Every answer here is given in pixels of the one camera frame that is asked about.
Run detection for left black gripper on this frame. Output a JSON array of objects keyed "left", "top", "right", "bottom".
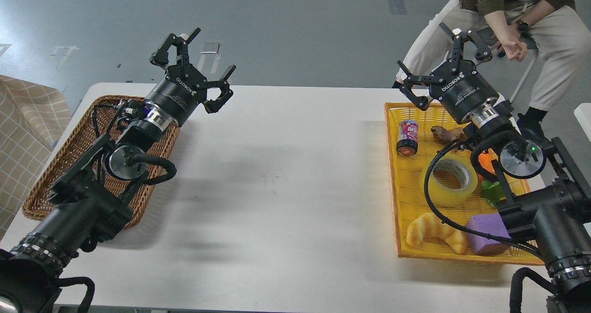
[{"left": 145, "top": 27, "right": 236, "bottom": 126}]

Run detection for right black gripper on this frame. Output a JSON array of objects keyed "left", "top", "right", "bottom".
[{"left": 397, "top": 23, "right": 500, "bottom": 124}]

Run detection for yellow tape roll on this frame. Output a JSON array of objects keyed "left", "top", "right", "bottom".
[{"left": 428, "top": 154, "right": 478, "bottom": 208}]

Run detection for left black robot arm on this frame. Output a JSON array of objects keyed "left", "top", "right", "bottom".
[{"left": 1, "top": 28, "right": 236, "bottom": 313}]

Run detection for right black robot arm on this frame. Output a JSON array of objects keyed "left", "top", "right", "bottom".
[{"left": 398, "top": 23, "right": 591, "bottom": 313}]

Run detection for person's clasped hands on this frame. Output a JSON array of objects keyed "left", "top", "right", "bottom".
[{"left": 495, "top": 30, "right": 528, "bottom": 62}]

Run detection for brown toy animal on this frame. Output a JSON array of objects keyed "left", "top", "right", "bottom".
[{"left": 430, "top": 126, "right": 468, "bottom": 144}]

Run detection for brown wicker basket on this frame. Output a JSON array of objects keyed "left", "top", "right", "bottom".
[{"left": 22, "top": 95, "right": 181, "bottom": 229}]

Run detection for purple soda can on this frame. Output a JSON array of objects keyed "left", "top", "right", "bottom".
[{"left": 396, "top": 120, "right": 418, "bottom": 157}]

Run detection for seated person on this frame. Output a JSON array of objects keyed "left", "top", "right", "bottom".
[{"left": 403, "top": 0, "right": 591, "bottom": 141}]

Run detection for orange toy carrot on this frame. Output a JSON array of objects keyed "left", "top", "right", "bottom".
[{"left": 477, "top": 149, "right": 497, "bottom": 182}]

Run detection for yellow plastic basket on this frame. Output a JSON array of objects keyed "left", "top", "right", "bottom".
[{"left": 384, "top": 103, "right": 543, "bottom": 266}]

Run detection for white table edge right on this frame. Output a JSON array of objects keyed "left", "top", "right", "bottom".
[{"left": 573, "top": 102, "right": 591, "bottom": 141}]

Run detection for toy croissant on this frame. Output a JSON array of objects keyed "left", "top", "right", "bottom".
[{"left": 405, "top": 212, "right": 468, "bottom": 255}]

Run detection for purple foam block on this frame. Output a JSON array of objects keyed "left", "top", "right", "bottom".
[{"left": 465, "top": 213, "right": 511, "bottom": 257}]

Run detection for beige checkered cloth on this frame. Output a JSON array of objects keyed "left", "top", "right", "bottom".
[{"left": 0, "top": 76, "right": 71, "bottom": 236}]

